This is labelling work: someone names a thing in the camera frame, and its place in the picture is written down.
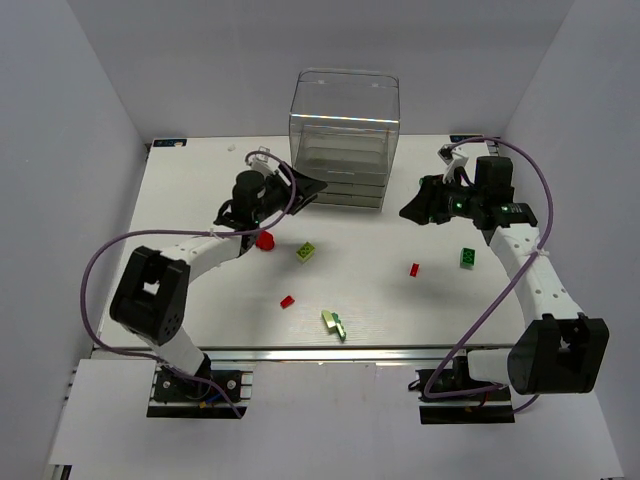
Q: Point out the small red lego front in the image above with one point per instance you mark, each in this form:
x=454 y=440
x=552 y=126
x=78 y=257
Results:
x=286 y=302

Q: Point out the blue label right corner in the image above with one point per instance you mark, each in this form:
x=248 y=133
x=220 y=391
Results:
x=457 y=138

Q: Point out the dark green lego brick right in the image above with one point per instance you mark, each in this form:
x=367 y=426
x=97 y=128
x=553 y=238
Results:
x=467 y=258

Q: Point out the clear drawer container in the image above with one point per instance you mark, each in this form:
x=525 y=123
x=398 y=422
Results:
x=344 y=129

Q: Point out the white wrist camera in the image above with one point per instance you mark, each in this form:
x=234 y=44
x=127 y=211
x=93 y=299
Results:
x=259 y=162
x=454 y=158

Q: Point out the lime green lego brick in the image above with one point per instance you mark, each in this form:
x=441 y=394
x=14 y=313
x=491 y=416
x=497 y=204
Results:
x=305 y=252

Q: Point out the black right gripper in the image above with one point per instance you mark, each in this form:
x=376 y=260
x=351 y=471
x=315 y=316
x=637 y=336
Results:
x=433 y=203

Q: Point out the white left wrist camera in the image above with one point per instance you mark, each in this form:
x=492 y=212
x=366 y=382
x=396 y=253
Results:
x=259 y=162

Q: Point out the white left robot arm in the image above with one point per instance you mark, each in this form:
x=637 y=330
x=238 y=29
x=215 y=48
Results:
x=150 y=299

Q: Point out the blue label left corner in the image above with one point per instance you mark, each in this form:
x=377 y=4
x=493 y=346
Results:
x=169 y=143

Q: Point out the aluminium table front rail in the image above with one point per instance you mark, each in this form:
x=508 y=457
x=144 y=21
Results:
x=327 y=354

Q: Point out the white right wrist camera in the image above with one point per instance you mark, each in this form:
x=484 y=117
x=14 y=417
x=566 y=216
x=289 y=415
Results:
x=454 y=158

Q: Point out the blue label corner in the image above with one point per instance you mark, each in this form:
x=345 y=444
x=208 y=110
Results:
x=457 y=138
x=169 y=143

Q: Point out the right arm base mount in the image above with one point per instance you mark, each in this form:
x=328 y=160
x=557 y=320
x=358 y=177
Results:
x=485 y=408

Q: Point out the large red lego piece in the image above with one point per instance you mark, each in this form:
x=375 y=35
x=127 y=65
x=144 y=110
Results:
x=265 y=241

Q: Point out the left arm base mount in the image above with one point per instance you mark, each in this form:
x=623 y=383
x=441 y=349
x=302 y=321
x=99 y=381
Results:
x=172 y=397

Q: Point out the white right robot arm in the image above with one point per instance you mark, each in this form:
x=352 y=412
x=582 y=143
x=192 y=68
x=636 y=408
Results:
x=561 y=349

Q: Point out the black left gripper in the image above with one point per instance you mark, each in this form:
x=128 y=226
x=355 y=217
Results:
x=289 y=190

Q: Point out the light green lego assembly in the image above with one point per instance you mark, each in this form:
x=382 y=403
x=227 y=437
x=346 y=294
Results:
x=334 y=324

